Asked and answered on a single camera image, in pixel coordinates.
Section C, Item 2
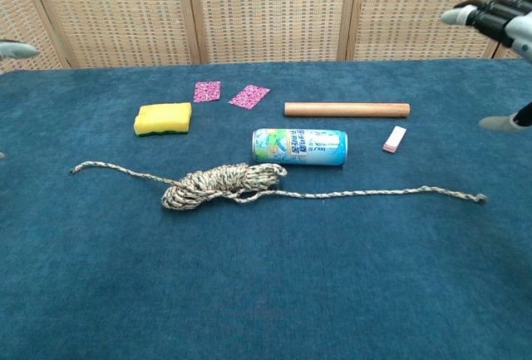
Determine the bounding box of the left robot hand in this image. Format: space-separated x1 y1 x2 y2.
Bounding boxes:
0 39 41 61

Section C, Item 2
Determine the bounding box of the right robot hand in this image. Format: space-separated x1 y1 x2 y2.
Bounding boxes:
440 0 532 133

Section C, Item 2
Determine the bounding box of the braided camouflage rope bundle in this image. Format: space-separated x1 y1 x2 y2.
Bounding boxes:
68 160 490 210

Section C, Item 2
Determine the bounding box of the white eraser block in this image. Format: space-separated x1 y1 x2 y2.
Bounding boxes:
382 126 407 154

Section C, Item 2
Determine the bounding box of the yellow sponge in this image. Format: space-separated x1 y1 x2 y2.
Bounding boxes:
133 101 193 137

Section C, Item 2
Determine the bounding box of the wooden round dowel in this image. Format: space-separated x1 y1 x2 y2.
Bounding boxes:
283 101 411 119

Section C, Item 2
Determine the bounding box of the pink patterned card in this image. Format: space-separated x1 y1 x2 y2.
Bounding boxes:
228 84 271 110
193 81 222 104

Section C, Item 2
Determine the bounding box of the woven bamboo folding screen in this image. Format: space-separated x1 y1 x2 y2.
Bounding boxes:
0 0 532 75

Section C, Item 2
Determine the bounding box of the light blue beverage can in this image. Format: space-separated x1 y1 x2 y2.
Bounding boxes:
251 127 349 166

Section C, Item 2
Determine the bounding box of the blue table cloth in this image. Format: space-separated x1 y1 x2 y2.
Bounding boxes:
0 58 532 360

